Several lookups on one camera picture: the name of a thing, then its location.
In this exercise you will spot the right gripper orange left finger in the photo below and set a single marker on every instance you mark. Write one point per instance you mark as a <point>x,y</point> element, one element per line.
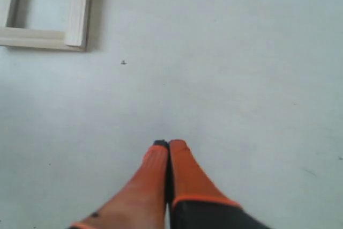
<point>141,203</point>

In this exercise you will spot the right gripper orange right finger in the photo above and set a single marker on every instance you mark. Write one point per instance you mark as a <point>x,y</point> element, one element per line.
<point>195,200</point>

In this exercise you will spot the long bottom wooden stick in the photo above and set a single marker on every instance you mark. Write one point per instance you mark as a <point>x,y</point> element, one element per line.
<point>33,38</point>

